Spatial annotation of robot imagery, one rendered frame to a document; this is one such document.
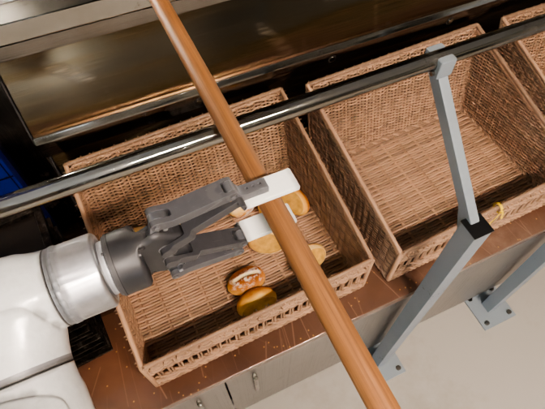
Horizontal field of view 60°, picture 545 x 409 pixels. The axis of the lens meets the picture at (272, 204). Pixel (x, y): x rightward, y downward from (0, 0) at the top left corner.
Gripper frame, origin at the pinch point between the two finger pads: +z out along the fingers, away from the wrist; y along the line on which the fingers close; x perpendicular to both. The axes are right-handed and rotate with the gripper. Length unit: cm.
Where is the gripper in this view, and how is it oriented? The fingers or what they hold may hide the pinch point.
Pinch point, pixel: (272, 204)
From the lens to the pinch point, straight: 58.0
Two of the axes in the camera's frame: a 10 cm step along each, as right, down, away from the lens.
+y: 0.0, 5.4, 8.4
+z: 9.1, -3.5, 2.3
